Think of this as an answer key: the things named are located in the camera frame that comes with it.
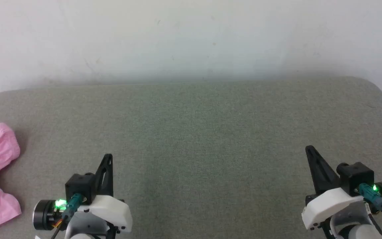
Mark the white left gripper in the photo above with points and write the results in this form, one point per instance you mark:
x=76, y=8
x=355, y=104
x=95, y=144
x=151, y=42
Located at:
x=111, y=209

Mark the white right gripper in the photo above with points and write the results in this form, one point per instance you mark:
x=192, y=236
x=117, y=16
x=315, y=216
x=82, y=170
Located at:
x=327, y=204

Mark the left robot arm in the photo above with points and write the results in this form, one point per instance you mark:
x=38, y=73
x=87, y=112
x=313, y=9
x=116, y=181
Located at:
x=45, y=214

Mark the grey-green fabric sofa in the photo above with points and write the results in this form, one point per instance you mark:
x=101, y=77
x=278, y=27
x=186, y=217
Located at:
x=204, y=139

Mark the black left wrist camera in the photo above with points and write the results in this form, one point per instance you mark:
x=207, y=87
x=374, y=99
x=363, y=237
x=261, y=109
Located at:
x=80, y=186

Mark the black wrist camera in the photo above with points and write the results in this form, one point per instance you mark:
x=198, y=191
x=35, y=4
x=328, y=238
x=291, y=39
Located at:
x=80, y=186
x=356, y=176

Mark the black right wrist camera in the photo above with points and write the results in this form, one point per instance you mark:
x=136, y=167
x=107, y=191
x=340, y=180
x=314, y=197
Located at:
x=356, y=176

